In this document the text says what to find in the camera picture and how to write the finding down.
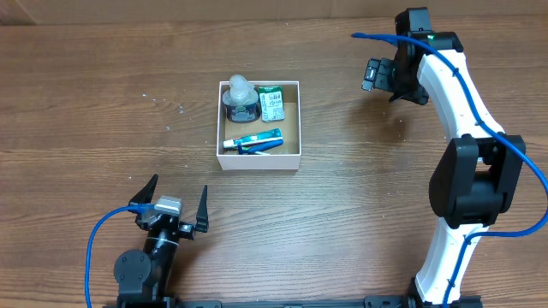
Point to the white cardboard box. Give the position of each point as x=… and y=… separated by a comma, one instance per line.
x=284, y=157

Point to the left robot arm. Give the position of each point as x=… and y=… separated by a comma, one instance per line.
x=143, y=275

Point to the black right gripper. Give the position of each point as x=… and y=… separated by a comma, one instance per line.
x=417, y=93

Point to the toothpaste tube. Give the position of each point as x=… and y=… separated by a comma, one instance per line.
x=254, y=139

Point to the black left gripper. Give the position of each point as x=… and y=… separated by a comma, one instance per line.
x=188, y=228

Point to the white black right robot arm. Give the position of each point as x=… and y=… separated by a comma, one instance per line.
x=476, y=177

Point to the green white soap box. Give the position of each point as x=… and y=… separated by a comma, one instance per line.
x=271, y=101

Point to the clear soap bottle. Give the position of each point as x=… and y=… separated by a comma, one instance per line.
x=241, y=100

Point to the blue disposable razor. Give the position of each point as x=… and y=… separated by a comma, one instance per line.
x=258, y=149

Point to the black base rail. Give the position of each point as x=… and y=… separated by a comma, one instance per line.
x=372, y=301

